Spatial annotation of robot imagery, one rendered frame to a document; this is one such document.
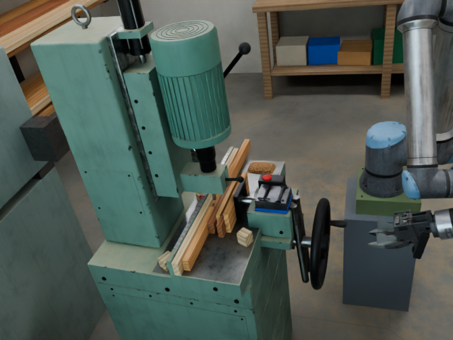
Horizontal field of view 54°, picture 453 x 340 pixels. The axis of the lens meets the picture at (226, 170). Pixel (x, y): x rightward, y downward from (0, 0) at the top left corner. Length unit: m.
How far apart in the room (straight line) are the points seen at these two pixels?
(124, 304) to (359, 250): 1.03
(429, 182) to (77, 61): 1.07
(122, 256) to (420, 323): 1.41
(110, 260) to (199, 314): 0.35
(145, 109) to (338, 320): 1.45
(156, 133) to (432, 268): 1.72
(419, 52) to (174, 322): 1.18
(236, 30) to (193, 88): 3.55
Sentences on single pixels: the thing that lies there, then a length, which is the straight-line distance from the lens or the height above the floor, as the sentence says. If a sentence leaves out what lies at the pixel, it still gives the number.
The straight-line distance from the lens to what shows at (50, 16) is 3.73.
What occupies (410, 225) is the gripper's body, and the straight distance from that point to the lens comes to 1.48.
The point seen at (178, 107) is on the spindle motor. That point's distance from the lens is 1.20.
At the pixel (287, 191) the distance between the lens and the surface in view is 1.37.
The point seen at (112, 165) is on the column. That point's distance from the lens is 1.39.
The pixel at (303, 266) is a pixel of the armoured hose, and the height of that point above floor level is 0.71.
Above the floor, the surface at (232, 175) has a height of 0.93.
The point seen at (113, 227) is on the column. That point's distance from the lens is 1.58.
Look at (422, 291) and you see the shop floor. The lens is 2.45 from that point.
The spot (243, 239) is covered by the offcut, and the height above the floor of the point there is 0.93.
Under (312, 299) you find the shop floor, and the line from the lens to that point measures 2.36.
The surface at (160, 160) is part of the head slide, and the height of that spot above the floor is 1.14.
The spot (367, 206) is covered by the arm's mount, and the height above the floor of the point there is 0.60.
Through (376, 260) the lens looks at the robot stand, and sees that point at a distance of 2.11.
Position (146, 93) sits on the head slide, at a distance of 1.24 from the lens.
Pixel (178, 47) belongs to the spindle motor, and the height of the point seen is 1.49.
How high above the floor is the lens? 1.84
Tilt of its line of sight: 34 degrees down
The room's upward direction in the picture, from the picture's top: 9 degrees counter-clockwise
